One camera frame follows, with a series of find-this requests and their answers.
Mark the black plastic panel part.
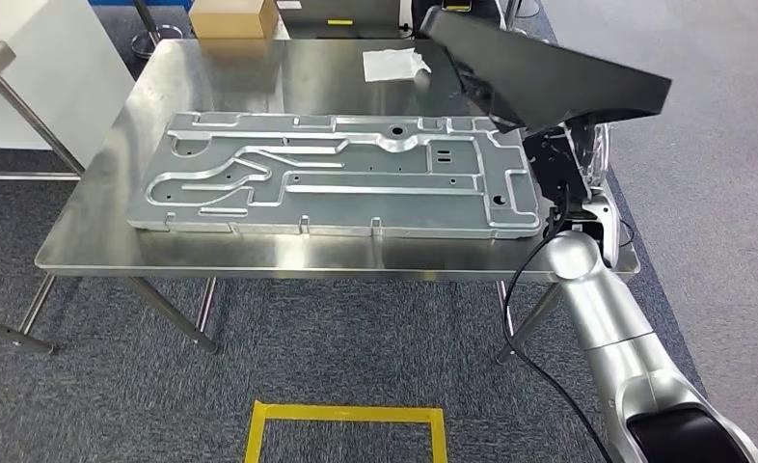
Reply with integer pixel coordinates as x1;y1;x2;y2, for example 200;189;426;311
419;6;673;137

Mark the stainless steel workbench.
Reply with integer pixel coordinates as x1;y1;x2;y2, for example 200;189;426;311
34;37;642;367

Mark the large grey metal plate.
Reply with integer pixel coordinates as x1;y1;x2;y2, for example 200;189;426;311
126;110;545;242

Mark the white paper sheet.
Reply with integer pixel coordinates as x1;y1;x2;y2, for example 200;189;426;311
361;46;433;84

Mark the brown cardboard box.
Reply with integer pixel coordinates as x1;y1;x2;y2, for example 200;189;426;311
188;0;282;41

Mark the dark barrier stanchion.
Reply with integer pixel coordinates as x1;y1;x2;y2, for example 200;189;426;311
129;0;195;60

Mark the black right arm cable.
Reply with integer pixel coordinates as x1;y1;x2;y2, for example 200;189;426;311
501;183;615;463

